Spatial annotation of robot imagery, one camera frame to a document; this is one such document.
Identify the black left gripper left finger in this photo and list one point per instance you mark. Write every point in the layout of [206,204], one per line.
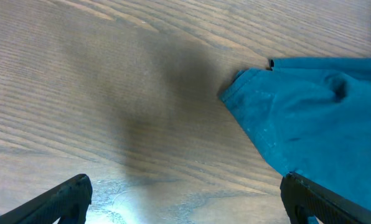
[66,203]

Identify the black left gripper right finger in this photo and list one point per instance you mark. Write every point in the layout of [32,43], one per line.
[307,202]

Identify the dark blue shorts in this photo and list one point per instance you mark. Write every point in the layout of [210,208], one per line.
[311,116]

